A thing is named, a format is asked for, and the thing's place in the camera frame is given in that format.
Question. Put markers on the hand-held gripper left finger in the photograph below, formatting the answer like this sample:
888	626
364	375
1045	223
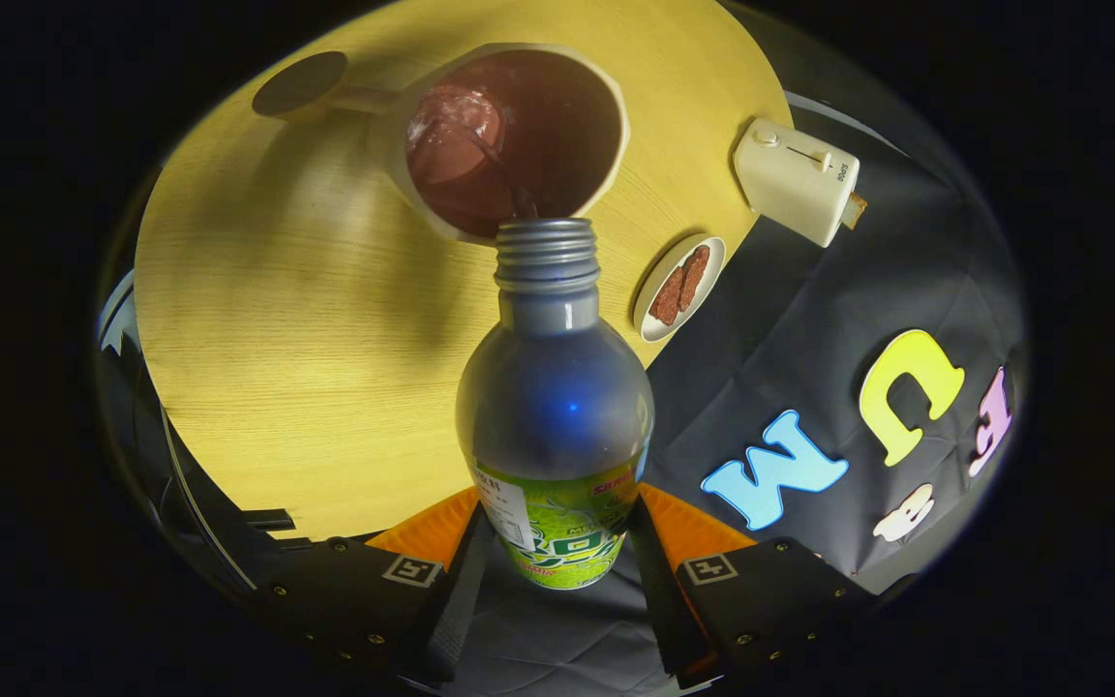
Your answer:
461	600

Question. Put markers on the white toaster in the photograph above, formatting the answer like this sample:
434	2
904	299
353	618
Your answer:
795	184

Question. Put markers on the silver bottle green label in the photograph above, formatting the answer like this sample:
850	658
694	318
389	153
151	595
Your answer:
557	407

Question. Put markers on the dark red juice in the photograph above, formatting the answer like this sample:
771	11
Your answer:
480	198

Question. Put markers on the wooden table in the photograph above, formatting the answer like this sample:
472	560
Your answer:
306	339

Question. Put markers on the toast slice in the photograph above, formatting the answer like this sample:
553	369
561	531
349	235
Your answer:
854	211

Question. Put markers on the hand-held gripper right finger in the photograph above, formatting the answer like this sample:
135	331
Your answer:
659	600

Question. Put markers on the white round plate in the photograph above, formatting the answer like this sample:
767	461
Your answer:
649	329

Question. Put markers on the brown meat slice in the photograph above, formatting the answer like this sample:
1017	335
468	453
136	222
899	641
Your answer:
667	296
694	279

